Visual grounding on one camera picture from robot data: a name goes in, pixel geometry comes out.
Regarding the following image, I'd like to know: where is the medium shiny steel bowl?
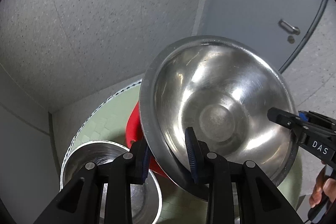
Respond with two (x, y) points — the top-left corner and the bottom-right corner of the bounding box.
(60, 140), (164, 224)

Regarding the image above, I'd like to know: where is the large stainless steel bowl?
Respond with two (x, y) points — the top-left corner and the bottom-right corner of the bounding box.
(139, 36), (298, 200)

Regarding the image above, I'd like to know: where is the person's right hand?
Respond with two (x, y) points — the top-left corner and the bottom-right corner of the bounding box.
(309, 168), (336, 208)

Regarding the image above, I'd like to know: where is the red plastic basin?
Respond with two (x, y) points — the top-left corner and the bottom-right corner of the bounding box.
(125, 102), (168, 178)

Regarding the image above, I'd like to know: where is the grey door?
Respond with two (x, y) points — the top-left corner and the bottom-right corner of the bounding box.
(198, 0), (327, 71)

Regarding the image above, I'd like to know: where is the metal door handle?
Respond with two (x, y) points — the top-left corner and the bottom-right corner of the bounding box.
(278, 19), (301, 35)

